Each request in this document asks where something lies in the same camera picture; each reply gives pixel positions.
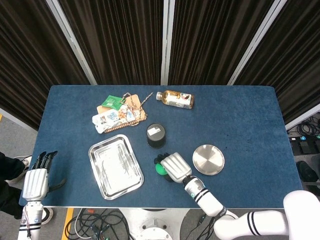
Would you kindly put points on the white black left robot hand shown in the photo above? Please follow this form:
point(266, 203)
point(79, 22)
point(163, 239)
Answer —
point(35, 183)

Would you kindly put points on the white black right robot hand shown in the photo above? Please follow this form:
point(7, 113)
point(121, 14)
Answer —
point(176, 167)

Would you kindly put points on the green ball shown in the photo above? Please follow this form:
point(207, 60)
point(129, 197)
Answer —
point(158, 170)

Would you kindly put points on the black cylindrical can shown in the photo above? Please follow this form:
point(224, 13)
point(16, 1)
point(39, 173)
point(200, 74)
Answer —
point(156, 136)

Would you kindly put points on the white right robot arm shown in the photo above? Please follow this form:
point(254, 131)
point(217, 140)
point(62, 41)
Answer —
point(210, 200)

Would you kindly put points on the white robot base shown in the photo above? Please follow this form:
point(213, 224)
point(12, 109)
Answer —
point(152, 222)

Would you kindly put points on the white sneaker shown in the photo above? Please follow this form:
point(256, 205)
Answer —
point(25, 166)

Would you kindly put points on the person in black clothing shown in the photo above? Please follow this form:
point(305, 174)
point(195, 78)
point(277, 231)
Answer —
point(10, 175)

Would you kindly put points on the round steel plate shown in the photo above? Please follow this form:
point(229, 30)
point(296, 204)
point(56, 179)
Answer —
point(208, 160)

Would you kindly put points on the yellow floor tape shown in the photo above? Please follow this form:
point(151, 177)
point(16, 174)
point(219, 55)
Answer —
point(67, 222)

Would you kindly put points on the rectangular steel tray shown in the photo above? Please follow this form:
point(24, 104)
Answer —
point(116, 166)

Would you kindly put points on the amber tea bottle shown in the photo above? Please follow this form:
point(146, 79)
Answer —
point(175, 99)

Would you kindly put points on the small printed snack packet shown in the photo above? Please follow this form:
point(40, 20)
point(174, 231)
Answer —
point(127, 113)

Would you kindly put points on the blue table mat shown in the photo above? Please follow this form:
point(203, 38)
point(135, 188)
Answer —
point(237, 120)

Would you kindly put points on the woven bamboo tray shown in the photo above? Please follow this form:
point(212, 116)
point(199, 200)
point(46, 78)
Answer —
point(136, 100)

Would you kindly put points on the white snack packet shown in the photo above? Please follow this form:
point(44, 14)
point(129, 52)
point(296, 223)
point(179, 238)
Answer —
point(103, 121)

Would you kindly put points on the green snack packet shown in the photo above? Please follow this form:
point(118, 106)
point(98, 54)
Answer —
point(111, 102)

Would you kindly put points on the dark brown curtain panel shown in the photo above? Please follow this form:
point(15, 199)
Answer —
point(212, 37)
point(295, 62)
point(25, 62)
point(117, 37)

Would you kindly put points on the black floor pedal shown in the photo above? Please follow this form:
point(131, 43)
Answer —
point(305, 148)

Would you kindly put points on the black power strip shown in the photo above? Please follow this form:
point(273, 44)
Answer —
point(303, 138)

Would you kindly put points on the black shoe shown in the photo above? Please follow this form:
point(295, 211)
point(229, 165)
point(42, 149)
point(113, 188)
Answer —
point(307, 172)

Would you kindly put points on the white partition rail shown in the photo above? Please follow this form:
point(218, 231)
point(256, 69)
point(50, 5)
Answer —
point(303, 117)
point(17, 119)

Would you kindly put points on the white partition post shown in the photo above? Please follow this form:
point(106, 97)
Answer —
point(255, 42)
point(72, 42)
point(167, 42)

